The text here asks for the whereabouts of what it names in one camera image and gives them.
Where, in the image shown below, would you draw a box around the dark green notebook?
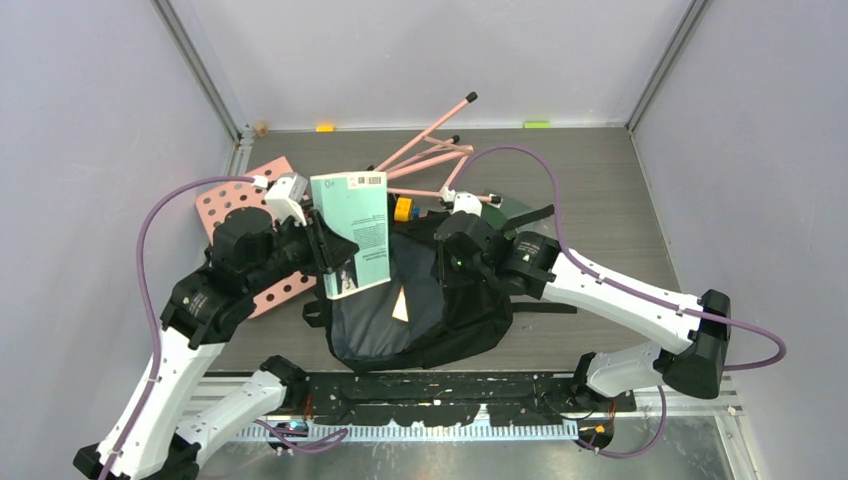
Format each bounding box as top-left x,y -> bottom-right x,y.
481,196 -> 535,229

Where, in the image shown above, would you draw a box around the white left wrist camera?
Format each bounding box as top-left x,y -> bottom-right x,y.
263,173 -> 308,226

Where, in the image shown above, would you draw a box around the aluminium slotted rail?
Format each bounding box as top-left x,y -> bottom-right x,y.
162,420 -> 584,444

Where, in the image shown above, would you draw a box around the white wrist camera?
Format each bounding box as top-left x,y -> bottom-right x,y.
440,188 -> 489,216
263,173 -> 308,226

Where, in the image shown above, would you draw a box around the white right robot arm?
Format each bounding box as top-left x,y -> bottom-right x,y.
435,212 -> 731,411

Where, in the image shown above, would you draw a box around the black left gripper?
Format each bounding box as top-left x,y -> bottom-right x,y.
246,208 -> 358,295

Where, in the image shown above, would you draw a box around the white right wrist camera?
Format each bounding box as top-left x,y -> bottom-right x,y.
440,188 -> 489,216

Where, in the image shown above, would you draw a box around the pink perforated stand plate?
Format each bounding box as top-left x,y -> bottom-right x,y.
195,156 -> 316,319

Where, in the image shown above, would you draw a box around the black student backpack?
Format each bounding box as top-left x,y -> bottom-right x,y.
302,205 -> 577,372

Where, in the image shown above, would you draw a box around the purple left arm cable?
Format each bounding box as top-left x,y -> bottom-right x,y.
95,175 -> 349,480

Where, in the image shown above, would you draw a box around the pink folding stand legs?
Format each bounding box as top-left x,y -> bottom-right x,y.
374,91 -> 503,208

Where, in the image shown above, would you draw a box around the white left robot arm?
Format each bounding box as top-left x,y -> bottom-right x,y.
73,207 -> 359,479

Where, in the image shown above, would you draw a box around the teal paperback book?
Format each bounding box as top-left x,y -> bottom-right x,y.
310,171 -> 390,300

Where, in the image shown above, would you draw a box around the small wooden block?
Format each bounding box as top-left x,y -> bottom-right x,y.
253,121 -> 269,137

